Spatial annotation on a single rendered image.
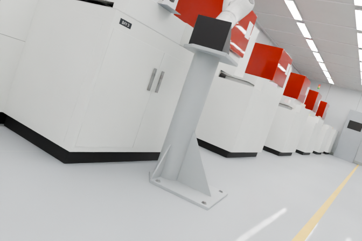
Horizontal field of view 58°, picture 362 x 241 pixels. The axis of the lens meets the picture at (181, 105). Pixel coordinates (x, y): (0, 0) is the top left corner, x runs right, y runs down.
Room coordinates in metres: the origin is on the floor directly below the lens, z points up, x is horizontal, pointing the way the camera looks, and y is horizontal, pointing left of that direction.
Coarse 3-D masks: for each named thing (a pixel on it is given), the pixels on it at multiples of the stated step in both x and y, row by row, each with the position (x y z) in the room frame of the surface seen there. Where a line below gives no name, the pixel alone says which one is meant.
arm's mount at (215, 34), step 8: (200, 16) 1.96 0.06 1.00; (200, 24) 1.96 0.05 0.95; (208, 24) 1.94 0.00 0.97; (216, 24) 1.92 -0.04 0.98; (224, 24) 1.91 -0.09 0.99; (192, 32) 1.97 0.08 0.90; (200, 32) 1.95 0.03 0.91; (208, 32) 1.93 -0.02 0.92; (216, 32) 1.92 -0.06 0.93; (224, 32) 1.90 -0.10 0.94; (192, 40) 1.96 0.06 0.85; (200, 40) 1.95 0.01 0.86; (208, 40) 1.93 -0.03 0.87; (216, 40) 1.91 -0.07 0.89; (224, 40) 1.89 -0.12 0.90; (216, 48) 1.91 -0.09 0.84; (224, 48) 1.91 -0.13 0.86
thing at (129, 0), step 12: (120, 0) 1.66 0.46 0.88; (132, 0) 1.66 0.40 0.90; (144, 0) 1.73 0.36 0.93; (132, 12) 1.68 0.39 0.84; (144, 12) 1.76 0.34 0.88; (156, 12) 1.84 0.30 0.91; (168, 12) 1.92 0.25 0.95; (144, 24) 1.78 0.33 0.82; (156, 24) 1.86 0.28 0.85; (168, 24) 1.95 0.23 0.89; (180, 24) 2.06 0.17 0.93; (168, 36) 1.99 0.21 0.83; (180, 36) 2.09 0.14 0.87
